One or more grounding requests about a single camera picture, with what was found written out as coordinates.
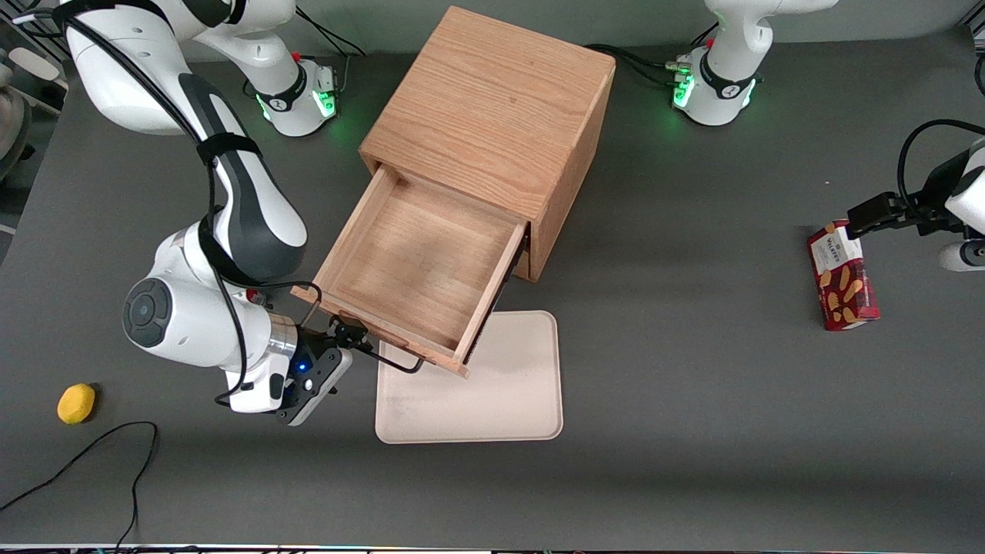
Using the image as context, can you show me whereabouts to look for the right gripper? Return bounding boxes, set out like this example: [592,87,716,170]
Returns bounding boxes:
[229,314,372,414]

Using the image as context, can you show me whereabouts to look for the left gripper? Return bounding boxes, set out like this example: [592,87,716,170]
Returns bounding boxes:
[846,138,985,235]

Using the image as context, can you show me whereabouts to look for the black metal drawer handle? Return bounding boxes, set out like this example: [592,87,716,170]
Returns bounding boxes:
[299,285,429,375]

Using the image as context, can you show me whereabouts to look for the wooden drawer cabinet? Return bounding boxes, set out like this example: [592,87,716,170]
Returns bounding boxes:
[359,5,616,283]

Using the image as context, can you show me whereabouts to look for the red tartan shortbread box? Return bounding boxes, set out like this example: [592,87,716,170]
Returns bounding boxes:
[807,220,881,332]

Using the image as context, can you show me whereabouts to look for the beige plastic tray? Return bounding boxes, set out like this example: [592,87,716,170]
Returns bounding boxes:
[375,310,564,445]

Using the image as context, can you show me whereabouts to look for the yellow lemon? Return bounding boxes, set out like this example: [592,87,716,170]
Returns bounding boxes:
[57,383,97,426]

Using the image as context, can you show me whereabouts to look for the grey round object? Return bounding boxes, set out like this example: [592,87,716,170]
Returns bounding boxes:
[0,81,33,182]

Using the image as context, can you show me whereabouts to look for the white oval object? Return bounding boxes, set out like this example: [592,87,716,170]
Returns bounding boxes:
[8,46,61,82]

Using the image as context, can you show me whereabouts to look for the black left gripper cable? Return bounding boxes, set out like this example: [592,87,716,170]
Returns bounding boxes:
[897,119,985,220]

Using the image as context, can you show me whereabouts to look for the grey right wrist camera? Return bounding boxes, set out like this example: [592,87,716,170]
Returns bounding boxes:
[275,348,355,427]

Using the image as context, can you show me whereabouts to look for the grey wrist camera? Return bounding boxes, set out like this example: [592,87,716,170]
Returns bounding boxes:
[939,240,985,272]
[275,348,355,427]

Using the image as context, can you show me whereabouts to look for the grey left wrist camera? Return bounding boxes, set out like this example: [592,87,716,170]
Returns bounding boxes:
[939,240,985,272]

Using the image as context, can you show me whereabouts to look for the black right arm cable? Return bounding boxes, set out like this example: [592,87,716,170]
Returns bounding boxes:
[14,12,318,409]

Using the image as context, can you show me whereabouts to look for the black cable on table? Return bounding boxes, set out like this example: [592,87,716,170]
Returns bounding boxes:
[0,421,159,551]

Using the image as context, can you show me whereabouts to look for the black right base cables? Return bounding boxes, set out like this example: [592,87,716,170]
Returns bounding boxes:
[295,6,369,101]

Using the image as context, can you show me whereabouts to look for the black base cables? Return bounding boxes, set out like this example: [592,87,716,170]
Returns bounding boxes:
[295,6,369,101]
[583,42,693,89]

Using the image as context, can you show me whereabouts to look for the black left base cables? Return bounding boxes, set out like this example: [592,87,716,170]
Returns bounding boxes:
[583,42,693,89]

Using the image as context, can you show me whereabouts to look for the aluminium frame rail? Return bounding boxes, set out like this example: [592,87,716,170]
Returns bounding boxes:
[0,15,70,61]

